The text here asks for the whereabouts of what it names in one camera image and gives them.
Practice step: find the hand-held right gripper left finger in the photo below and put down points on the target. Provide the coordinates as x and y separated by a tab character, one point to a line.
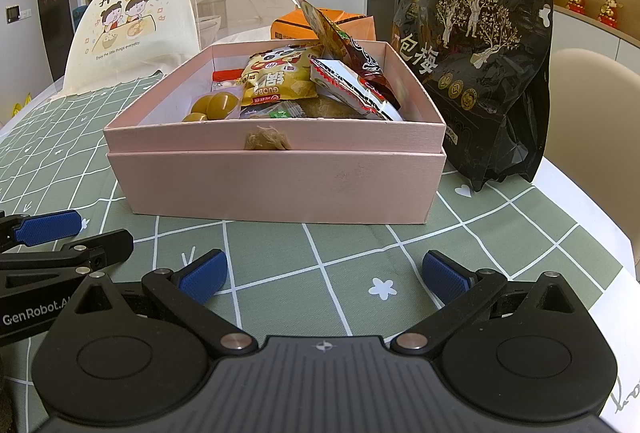
205	275

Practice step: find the dark door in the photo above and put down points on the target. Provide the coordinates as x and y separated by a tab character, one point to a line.
50	3

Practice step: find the green checked tablecloth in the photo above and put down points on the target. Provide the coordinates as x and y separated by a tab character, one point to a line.
325	253

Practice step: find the brown frayed ribbon knot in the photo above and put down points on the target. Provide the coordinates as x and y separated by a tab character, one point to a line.
265	139

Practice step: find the small red white packet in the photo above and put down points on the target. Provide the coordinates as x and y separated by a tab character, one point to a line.
227	76

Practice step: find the orange box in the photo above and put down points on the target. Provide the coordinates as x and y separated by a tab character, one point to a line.
357	25

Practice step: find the black plum snack bag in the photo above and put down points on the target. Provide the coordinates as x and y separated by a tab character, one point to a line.
475	63

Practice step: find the brown cake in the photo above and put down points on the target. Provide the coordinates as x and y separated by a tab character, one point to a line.
330	108

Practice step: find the brown yellow snack packet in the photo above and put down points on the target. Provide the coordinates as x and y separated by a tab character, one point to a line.
370	63

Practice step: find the white paper sheet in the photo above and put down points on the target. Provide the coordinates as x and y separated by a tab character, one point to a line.
625	338

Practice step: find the beige chair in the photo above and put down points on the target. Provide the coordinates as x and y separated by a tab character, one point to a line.
595	103

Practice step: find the olive round snack pack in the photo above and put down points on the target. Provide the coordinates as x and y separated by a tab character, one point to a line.
215	105

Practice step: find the pink cardboard box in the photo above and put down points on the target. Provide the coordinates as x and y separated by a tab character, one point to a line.
275	183

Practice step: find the cream printed food cover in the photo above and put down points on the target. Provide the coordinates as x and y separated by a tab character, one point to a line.
140	28

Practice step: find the shiny striped snack packet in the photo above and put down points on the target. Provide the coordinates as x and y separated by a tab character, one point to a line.
350	88

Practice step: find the wall switch panel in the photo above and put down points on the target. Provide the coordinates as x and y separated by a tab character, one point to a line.
12	13

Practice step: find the green wrapped candy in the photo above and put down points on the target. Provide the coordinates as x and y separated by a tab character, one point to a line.
272	112

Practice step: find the teal chair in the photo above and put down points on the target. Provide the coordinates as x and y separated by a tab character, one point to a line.
80	18

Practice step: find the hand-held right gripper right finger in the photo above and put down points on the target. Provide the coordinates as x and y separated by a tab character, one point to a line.
445	278

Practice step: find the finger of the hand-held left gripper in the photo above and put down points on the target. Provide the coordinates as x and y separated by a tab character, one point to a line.
100	248
47	225

